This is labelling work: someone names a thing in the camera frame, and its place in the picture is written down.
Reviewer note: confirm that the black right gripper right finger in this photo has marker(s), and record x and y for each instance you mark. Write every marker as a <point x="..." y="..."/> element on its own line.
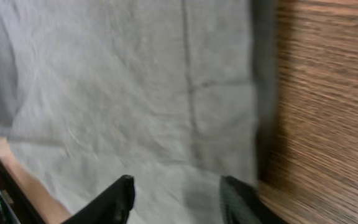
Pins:
<point x="240" y="204"/>

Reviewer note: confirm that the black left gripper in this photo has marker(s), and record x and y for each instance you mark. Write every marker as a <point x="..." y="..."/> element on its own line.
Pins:
<point x="15" y="207"/>

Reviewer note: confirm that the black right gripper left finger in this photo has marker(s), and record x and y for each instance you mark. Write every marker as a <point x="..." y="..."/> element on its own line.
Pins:
<point x="112" y="206"/>

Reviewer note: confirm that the grey shorts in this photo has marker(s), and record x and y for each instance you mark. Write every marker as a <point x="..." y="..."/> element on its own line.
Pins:
<point x="175" y="93"/>

